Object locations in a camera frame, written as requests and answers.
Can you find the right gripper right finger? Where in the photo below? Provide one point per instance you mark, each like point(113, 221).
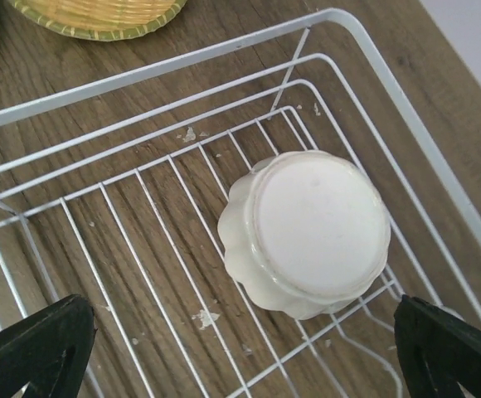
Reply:
point(439, 354)

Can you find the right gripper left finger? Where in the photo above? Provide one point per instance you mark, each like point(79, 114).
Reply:
point(47, 353)

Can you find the white wire dish rack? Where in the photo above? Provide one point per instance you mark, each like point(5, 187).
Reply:
point(112, 189)

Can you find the white scalloped bowl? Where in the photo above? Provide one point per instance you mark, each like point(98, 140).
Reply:
point(305, 233)

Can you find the woven bamboo plate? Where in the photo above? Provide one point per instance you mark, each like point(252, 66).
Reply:
point(100, 20)

